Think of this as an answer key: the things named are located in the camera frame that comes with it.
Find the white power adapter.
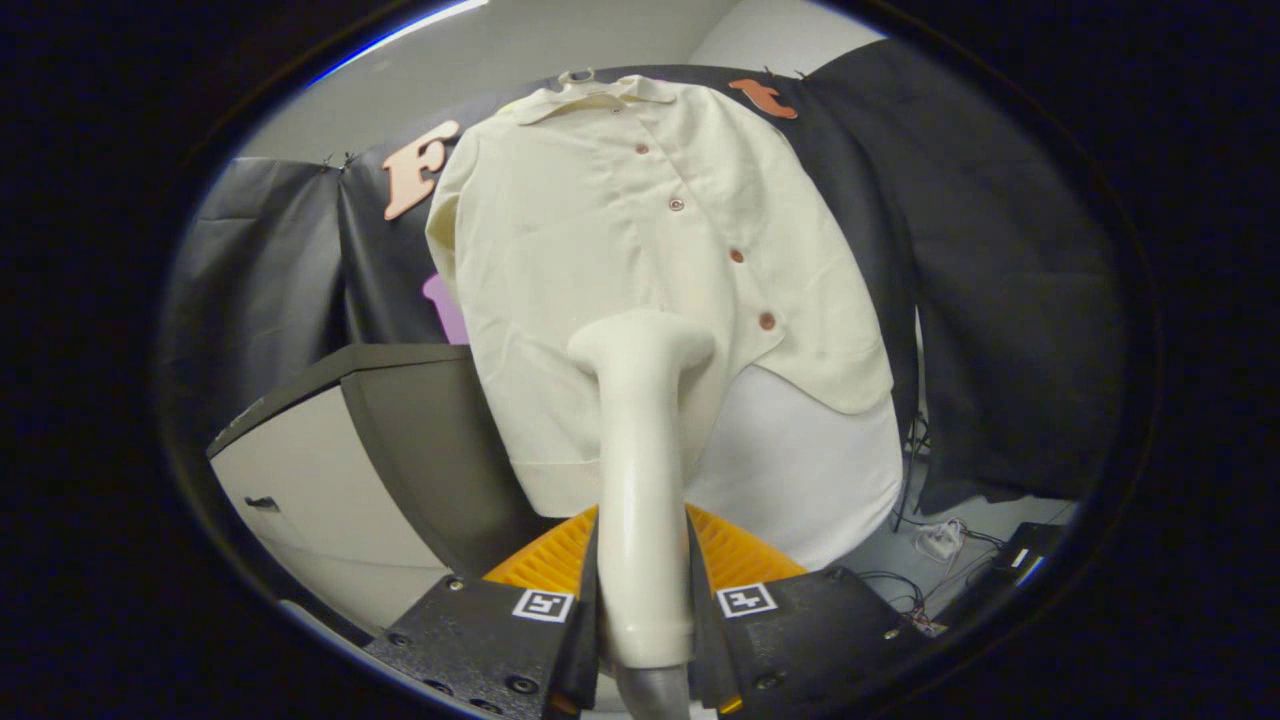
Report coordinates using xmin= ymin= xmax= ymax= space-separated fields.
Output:
xmin=915 ymin=520 xmax=967 ymax=562

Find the flat black floor box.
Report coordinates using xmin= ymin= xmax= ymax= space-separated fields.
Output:
xmin=990 ymin=522 xmax=1067 ymax=601

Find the white padded hanging board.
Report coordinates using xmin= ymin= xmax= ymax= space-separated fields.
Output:
xmin=685 ymin=365 xmax=906 ymax=571

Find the grey-topped white cabinet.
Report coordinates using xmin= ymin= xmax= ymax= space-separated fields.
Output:
xmin=207 ymin=343 xmax=561 ymax=636

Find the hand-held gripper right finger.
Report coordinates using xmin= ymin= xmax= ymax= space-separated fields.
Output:
xmin=685 ymin=503 xmax=931 ymax=717

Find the cream button-up shirt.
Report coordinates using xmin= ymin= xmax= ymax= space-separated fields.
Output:
xmin=425 ymin=75 xmax=896 ymax=519

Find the tangle of floor cables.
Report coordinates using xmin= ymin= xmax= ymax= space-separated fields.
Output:
xmin=860 ymin=410 xmax=1013 ymax=633

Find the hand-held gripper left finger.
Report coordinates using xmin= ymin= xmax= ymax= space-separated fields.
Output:
xmin=362 ymin=505 xmax=601 ymax=720

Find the black backdrop cloth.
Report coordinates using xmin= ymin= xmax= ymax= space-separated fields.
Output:
xmin=165 ymin=40 xmax=1126 ymax=516

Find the cream garment steamer head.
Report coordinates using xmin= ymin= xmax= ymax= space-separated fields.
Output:
xmin=567 ymin=310 xmax=716 ymax=669

